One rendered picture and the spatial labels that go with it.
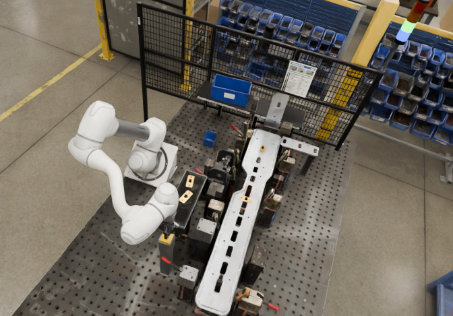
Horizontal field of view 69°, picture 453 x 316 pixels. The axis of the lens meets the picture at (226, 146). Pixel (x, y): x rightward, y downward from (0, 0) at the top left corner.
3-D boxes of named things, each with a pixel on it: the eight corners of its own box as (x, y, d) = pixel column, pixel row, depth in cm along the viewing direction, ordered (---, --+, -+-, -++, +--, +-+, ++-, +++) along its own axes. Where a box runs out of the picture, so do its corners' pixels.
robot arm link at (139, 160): (131, 167, 241) (118, 168, 219) (141, 144, 241) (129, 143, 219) (151, 176, 239) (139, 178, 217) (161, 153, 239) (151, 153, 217)
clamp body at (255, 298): (251, 329, 192) (265, 311, 165) (227, 321, 193) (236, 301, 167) (255, 311, 199) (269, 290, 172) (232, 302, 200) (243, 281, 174)
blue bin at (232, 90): (246, 106, 270) (249, 94, 261) (209, 98, 271) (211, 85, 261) (249, 94, 281) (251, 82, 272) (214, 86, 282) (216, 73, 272)
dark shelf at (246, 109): (300, 131, 265) (302, 128, 262) (195, 98, 274) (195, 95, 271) (305, 113, 279) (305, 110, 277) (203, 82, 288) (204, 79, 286)
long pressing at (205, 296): (232, 320, 167) (232, 319, 166) (190, 304, 169) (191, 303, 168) (282, 137, 259) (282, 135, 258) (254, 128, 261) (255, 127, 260)
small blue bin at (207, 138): (212, 149, 279) (214, 141, 272) (201, 145, 280) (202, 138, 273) (216, 140, 286) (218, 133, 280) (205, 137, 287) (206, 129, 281)
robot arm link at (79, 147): (80, 166, 161) (92, 141, 161) (57, 152, 169) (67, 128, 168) (100, 169, 173) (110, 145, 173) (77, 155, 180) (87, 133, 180)
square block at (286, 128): (280, 159, 282) (291, 129, 255) (270, 156, 283) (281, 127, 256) (281, 152, 287) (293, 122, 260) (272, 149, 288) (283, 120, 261)
